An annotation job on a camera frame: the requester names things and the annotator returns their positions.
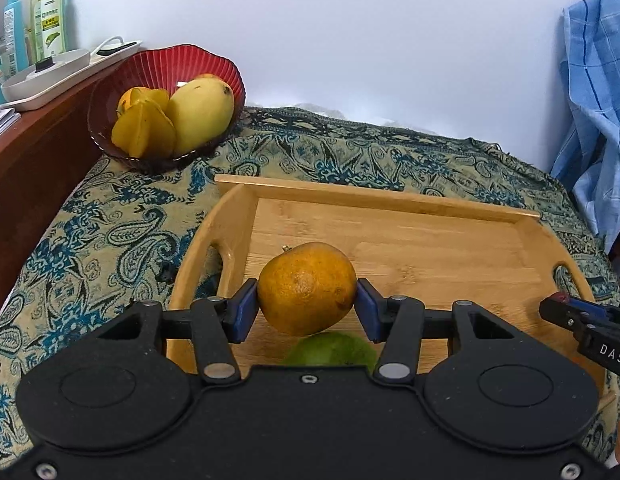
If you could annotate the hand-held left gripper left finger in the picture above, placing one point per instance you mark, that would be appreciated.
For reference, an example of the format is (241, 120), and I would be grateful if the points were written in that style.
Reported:
(244, 312)

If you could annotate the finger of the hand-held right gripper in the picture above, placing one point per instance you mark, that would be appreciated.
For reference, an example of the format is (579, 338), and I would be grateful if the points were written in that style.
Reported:
(597, 310)
(557, 312)

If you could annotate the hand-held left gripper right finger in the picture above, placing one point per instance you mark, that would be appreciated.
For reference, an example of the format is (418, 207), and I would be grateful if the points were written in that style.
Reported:
(370, 310)

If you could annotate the wooden tray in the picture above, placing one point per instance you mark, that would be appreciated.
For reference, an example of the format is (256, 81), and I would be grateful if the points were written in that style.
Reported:
(415, 265)

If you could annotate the large orange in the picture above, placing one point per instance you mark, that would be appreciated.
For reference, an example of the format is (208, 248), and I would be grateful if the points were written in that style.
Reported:
(307, 287)

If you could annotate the green citrus fruit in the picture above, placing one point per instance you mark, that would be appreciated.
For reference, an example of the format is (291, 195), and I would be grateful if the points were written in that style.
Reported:
(330, 352)

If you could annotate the paisley patterned blanket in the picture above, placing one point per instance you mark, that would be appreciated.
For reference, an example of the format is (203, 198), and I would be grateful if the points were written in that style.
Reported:
(115, 230)

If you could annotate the yellow mango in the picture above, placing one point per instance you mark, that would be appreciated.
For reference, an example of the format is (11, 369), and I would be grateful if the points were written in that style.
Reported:
(202, 112)

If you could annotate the yellow starfruit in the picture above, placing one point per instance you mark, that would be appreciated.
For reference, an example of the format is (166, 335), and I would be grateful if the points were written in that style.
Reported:
(145, 130)
(142, 97)

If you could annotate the blue plaid cloth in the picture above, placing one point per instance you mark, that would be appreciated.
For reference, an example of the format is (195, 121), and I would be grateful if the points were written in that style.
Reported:
(597, 85)

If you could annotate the brown wooden cabinet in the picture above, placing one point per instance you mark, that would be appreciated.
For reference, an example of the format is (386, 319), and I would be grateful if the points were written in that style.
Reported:
(35, 170)

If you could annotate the red ribbed bowl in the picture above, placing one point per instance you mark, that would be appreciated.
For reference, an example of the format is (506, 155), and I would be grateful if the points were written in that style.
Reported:
(140, 67)

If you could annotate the stack of papers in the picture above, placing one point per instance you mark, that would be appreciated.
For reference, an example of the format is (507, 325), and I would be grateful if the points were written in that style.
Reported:
(2, 117)

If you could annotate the white plastic tray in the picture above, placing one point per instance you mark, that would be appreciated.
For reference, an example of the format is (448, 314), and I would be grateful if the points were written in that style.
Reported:
(25, 85)

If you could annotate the small black object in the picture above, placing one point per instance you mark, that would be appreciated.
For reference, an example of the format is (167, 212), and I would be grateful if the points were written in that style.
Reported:
(44, 65)

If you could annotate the green and white bottle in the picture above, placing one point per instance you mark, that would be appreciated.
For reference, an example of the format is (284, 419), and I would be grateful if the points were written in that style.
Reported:
(49, 15)

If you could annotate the teal bottle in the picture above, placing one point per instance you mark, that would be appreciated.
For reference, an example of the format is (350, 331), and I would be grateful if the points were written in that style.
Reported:
(12, 30)

